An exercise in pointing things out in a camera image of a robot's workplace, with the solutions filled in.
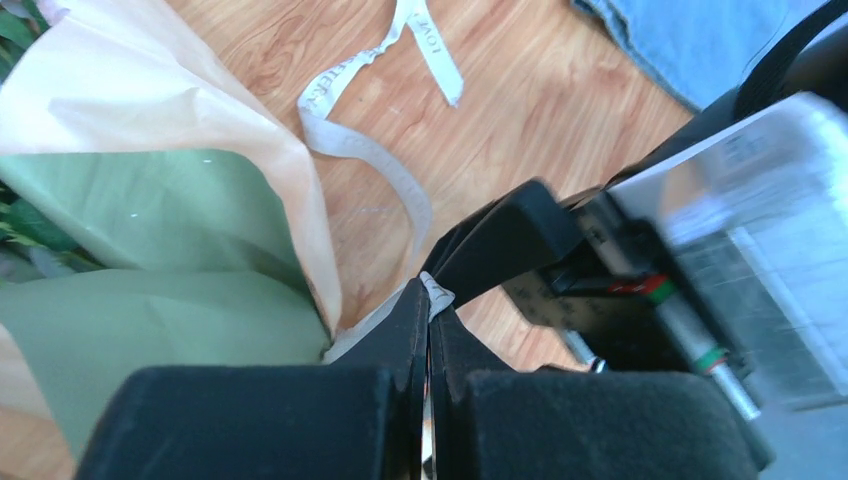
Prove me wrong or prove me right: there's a white gold-lettered ribbon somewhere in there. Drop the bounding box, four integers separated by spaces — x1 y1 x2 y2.
298 1 465 329

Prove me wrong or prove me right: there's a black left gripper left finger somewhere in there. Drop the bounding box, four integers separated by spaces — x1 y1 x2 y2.
77 278 431 479

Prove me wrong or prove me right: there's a green and peach wrapping paper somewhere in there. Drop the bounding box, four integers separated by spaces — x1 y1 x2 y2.
1 1 341 455

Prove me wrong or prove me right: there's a pink fake flower bouquet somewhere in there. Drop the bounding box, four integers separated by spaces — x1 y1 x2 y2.
1 1 103 285

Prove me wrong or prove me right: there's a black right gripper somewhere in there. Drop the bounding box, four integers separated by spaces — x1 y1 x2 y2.
422 179 775 470

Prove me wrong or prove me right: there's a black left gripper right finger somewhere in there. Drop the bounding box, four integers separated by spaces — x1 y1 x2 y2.
429 310 759 479

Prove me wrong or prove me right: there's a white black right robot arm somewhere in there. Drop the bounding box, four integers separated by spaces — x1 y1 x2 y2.
425 1 847 479

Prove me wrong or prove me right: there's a blue denim tote bag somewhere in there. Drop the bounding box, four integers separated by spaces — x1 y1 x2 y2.
571 0 823 112

